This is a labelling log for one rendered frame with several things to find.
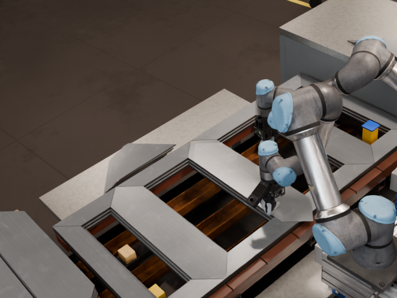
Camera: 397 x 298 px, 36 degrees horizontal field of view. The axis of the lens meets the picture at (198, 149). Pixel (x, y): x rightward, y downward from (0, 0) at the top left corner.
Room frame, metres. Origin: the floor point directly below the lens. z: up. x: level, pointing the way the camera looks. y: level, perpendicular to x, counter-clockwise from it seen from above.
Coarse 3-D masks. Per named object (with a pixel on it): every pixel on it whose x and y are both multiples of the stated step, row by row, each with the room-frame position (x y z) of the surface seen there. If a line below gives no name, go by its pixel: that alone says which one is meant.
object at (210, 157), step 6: (222, 144) 2.28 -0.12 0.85; (210, 150) 2.25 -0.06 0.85; (216, 150) 2.25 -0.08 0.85; (222, 150) 2.24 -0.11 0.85; (228, 150) 2.23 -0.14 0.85; (204, 156) 2.22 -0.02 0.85; (210, 156) 2.21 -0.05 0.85; (216, 156) 2.20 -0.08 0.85; (222, 156) 2.20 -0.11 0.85; (198, 162) 2.18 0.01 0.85; (204, 162) 2.17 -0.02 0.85; (210, 162) 2.17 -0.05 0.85; (204, 168) 2.13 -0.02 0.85
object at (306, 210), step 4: (308, 200) 1.83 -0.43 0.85; (304, 204) 1.81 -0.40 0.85; (308, 204) 1.81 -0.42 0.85; (300, 208) 1.79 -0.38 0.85; (304, 208) 1.79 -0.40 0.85; (308, 208) 1.79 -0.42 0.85; (312, 208) 1.78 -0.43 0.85; (296, 212) 1.77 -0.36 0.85; (300, 212) 1.77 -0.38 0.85; (304, 212) 1.77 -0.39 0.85; (308, 212) 1.76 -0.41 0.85; (312, 212) 1.76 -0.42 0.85; (288, 216) 1.76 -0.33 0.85; (292, 216) 1.75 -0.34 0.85; (296, 216) 1.75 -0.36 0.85; (300, 216) 1.75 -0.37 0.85; (304, 216) 1.74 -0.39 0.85; (284, 220) 1.74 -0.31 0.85; (288, 220) 1.74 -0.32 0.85; (292, 220) 1.73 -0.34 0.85; (296, 220) 1.73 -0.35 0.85; (300, 220) 1.73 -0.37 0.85
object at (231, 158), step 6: (228, 156) 2.19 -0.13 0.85; (234, 156) 2.18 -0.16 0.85; (240, 156) 2.18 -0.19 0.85; (216, 162) 2.16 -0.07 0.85; (222, 162) 2.16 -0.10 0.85; (228, 162) 2.15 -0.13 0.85; (234, 162) 2.14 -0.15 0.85; (210, 168) 2.13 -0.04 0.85; (216, 168) 2.12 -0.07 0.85; (222, 168) 2.11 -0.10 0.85; (228, 168) 2.11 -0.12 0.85; (216, 174) 2.08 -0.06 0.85
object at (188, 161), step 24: (360, 120) 2.34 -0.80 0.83; (192, 144) 2.32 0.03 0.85; (192, 168) 2.18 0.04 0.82; (96, 216) 1.92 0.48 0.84; (120, 216) 1.91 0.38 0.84; (264, 216) 1.80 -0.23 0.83; (96, 240) 1.79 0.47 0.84; (144, 240) 1.75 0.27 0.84; (168, 264) 1.62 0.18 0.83; (216, 288) 1.46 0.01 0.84
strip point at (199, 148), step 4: (196, 144) 2.31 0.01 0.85; (200, 144) 2.31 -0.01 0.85; (204, 144) 2.30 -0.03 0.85; (208, 144) 2.30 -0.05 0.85; (212, 144) 2.29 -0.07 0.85; (216, 144) 2.29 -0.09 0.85; (196, 148) 2.28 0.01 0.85; (200, 148) 2.28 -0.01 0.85; (204, 148) 2.27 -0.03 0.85; (208, 148) 2.27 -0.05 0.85; (196, 152) 2.25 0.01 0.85; (200, 152) 2.25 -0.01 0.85; (204, 152) 2.25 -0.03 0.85; (196, 156) 2.22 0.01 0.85
